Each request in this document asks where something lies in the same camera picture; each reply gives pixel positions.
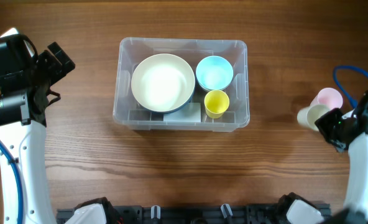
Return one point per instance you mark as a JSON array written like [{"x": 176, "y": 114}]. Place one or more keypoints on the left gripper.
[{"x": 58, "y": 70}]

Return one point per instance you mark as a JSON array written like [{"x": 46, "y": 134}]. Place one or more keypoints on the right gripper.
[{"x": 322, "y": 124}]

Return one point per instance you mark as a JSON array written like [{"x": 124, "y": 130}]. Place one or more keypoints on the pale cream plastic cup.
[{"x": 306, "y": 117}]

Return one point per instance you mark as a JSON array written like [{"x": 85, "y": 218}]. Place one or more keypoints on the pink plastic cup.
[{"x": 329, "y": 97}]

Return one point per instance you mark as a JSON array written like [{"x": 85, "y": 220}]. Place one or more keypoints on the yellow plastic cup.
[{"x": 216, "y": 103}]

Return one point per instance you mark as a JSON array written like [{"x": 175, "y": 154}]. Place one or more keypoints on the light blue small bowl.
[{"x": 214, "y": 73}]

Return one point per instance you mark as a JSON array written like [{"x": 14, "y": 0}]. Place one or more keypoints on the cream plastic bowl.
[{"x": 162, "y": 66}]

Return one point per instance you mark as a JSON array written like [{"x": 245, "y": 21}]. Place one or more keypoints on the dark blue bowl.
[{"x": 164, "y": 95}]

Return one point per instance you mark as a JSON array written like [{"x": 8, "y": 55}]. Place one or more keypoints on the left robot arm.
[{"x": 22, "y": 154}]

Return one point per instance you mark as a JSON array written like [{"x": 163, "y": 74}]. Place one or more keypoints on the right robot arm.
[{"x": 355, "y": 210}]

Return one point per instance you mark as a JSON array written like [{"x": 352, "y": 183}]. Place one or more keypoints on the clear plastic storage container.
[{"x": 133, "y": 50}]

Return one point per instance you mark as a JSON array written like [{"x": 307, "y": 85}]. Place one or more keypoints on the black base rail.
[{"x": 248, "y": 214}]

